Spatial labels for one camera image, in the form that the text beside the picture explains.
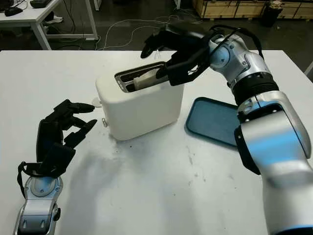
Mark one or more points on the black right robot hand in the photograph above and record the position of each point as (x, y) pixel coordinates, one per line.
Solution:
(185, 30)

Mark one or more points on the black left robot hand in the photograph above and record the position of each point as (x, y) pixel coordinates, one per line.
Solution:
(49, 137)

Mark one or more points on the white toaster lever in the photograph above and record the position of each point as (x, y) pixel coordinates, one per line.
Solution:
(96, 102)

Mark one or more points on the slice of white bread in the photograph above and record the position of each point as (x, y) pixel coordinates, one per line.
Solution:
(145, 79)

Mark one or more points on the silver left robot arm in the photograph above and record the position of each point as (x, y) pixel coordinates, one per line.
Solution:
(39, 208)

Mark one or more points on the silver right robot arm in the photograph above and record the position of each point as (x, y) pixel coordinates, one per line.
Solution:
(269, 147)

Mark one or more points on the white two-slot toaster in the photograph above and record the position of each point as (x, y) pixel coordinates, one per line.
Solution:
(141, 110)

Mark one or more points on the blue plastic tray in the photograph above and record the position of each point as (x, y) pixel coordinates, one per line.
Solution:
(210, 122)

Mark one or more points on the wooden crate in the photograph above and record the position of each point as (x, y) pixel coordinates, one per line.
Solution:
(232, 8)

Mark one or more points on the white table legs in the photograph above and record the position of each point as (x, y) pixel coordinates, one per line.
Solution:
(97, 5)

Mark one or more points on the beige paper wad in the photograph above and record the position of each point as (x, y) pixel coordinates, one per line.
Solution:
(274, 4)

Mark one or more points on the white office desk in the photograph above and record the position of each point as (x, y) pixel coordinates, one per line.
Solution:
(31, 14)

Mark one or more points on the white furniture leg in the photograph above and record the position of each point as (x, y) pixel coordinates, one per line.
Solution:
(309, 68)

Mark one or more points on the black pouch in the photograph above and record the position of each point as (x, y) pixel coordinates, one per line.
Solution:
(13, 12)

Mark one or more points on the black flat device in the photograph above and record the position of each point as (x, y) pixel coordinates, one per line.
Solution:
(40, 3)

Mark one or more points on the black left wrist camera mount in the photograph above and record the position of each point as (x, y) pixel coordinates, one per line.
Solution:
(57, 160)

